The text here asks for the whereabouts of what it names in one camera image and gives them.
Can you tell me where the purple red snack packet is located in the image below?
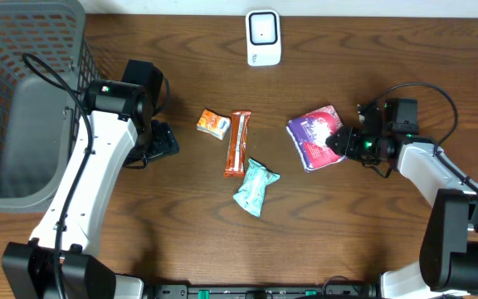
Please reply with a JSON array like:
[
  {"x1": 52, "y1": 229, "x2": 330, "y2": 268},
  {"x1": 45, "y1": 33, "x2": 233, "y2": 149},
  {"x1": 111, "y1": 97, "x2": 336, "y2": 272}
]
[{"x1": 286, "y1": 105, "x2": 345, "y2": 172}]

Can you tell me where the small orange snack packet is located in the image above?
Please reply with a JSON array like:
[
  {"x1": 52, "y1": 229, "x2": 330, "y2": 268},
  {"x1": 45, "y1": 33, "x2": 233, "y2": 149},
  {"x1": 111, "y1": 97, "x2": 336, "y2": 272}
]
[{"x1": 196, "y1": 110, "x2": 231, "y2": 140}]

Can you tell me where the orange red long snack packet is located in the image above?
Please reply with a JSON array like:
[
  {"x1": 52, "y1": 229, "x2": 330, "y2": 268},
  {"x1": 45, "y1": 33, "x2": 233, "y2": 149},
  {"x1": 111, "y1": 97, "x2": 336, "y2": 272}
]
[{"x1": 223, "y1": 110, "x2": 251, "y2": 178}]

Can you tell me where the mint green snack packet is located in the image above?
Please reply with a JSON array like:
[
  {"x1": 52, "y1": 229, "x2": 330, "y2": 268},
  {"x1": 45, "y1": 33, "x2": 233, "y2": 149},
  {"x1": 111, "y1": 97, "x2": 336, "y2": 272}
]
[{"x1": 233, "y1": 158, "x2": 280, "y2": 218}]

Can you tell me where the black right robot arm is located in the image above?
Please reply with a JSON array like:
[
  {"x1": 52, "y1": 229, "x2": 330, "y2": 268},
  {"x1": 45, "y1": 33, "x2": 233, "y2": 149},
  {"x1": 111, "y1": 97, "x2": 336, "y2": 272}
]
[{"x1": 326, "y1": 125, "x2": 478, "y2": 298}]

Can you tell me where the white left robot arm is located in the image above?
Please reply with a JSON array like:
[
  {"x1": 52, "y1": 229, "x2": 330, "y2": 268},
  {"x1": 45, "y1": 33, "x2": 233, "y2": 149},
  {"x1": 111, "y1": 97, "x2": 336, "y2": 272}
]
[{"x1": 2, "y1": 53, "x2": 179, "y2": 298}]

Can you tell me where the grey plastic mesh basket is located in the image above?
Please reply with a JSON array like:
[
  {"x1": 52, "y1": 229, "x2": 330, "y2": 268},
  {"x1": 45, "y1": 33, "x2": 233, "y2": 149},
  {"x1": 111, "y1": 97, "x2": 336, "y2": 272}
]
[{"x1": 0, "y1": 1, "x2": 100, "y2": 213}]

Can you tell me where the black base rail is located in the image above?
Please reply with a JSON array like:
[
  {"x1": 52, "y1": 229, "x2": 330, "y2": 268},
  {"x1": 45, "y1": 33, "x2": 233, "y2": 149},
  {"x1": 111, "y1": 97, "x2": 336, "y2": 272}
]
[{"x1": 114, "y1": 273, "x2": 381, "y2": 299}]

